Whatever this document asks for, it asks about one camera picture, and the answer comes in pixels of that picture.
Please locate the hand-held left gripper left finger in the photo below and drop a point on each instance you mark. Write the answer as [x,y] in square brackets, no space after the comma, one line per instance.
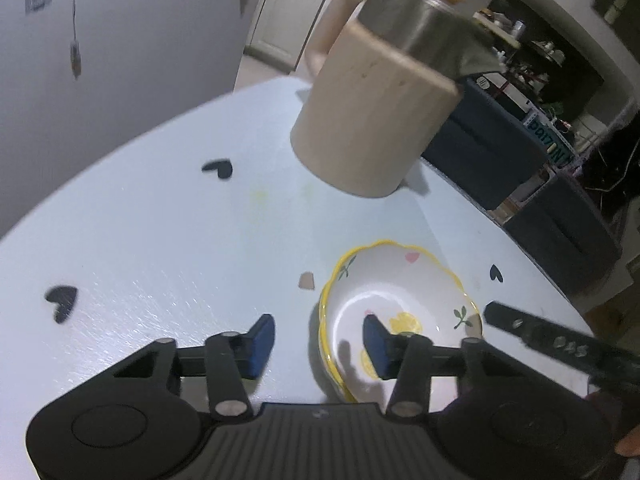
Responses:
[260,347]

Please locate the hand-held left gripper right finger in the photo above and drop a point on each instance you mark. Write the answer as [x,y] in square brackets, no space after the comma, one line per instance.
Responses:
[377,352]

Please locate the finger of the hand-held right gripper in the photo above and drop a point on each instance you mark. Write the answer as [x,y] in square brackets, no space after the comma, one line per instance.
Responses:
[550,342]

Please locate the floral ceramic bowl yellow rim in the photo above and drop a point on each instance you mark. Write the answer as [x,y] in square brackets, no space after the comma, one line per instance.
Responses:
[350,310]

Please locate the person's right hand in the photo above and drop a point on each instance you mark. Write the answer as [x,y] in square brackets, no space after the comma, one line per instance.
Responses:
[629,445]

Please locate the dark blue chair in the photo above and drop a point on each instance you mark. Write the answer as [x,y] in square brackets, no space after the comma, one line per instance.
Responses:
[560,230]
[480,145]

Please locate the teal sign plate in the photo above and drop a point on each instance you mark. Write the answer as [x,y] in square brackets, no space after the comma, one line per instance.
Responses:
[545,142]

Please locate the beige kettle with steel top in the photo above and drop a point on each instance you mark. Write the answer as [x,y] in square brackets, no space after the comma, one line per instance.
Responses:
[380,125]

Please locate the white storage shelf rack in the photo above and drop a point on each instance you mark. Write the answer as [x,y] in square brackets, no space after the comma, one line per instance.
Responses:
[505,30]

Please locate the white lower kitchen cabinet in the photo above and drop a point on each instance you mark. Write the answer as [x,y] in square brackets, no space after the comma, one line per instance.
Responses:
[290,10]

